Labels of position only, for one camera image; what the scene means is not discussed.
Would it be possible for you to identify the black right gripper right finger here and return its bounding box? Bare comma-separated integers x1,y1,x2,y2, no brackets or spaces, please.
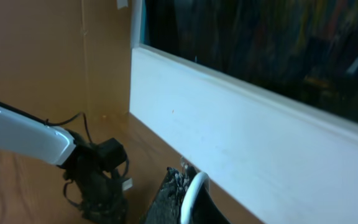
191,180,231,224

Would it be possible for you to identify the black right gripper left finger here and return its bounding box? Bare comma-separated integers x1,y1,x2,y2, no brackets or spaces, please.
140,167,189,224

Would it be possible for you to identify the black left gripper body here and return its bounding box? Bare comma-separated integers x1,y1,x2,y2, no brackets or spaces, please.
63,163,128,224

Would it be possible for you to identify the white USB cable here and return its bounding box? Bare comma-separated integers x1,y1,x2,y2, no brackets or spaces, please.
180,171,210,224

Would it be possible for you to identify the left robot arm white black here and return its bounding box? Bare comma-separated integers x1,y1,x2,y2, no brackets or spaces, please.
0,102,129,223

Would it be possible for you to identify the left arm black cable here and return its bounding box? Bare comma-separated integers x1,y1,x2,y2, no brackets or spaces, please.
0,92,94,144

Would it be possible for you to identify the dark window with white frame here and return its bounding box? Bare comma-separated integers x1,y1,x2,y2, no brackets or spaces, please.
131,0,358,147

